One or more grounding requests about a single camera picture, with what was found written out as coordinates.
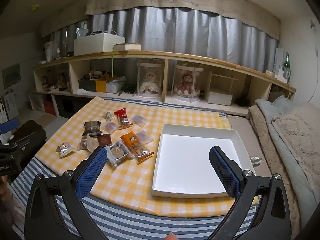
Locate pink dress doll case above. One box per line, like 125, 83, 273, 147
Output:
172, 65, 203, 103

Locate tissue box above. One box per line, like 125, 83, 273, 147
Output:
106, 79, 127, 93

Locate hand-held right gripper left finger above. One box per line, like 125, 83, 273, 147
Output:
24, 146, 108, 240

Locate red snack packet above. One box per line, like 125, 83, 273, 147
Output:
114, 108, 133, 130

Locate cream tufted blanket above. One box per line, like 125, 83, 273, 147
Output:
271, 102, 320, 180

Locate grey curtain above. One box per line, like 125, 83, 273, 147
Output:
47, 6, 279, 73

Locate purple pastry frosted packet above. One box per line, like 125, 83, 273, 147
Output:
135, 129, 155, 145
102, 122, 118, 133
131, 114, 150, 128

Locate yellow checked tablecloth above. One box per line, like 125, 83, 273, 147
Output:
35, 96, 258, 217

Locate clear glass jar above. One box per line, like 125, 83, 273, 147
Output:
45, 41, 57, 62

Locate thick book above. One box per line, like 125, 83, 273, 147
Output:
114, 43, 142, 52

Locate white printed paper bag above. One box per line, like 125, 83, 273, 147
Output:
2, 92, 20, 120

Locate plain white frosted packet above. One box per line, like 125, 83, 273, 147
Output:
86, 134, 100, 153

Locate white storage box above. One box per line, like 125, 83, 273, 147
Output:
207, 91, 233, 106

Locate small wooden rack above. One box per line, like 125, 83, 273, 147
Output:
207, 71, 247, 106

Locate green glass bottle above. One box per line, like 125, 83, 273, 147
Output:
284, 52, 292, 77

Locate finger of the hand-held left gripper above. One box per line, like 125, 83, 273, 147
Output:
0, 140, 28, 156
0, 119, 20, 134

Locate brown square snack packet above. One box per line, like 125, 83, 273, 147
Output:
97, 134, 112, 147

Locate red box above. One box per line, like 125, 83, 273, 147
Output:
44, 101, 57, 116

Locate wooden shelf unit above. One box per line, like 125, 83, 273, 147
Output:
27, 50, 297, 117

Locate white cable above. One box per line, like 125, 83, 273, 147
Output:
286, 75, 320, 100

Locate framed wall picture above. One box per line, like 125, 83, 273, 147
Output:
2, 64, 21, 89

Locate dark bag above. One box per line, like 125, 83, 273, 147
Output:
12, 119, 47, 160

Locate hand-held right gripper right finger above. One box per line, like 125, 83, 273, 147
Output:
209, 146, 292, 240

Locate dark foil cake packet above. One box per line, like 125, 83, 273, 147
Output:
82, 121, 103, 138

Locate clear round pastry packet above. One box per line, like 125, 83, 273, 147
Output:
105, 141, 134, 168

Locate cookie print snack packet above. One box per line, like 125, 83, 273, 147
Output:
56, 141, 75, 157

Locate orange snack packet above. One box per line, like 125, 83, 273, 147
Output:
120, 131, 154, 164

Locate white box with handles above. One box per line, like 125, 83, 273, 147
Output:
74, 33, 126, 56

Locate white cardboard tray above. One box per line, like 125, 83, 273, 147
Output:
152, 123, 256, 198

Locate cream dress doll case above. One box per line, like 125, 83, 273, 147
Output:
136, 61, 165, 98

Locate beige fleece blanket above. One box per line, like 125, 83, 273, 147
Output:
247, 104, 302, 232

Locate grey blue quilt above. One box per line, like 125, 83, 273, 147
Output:
255, 96, 320, 207

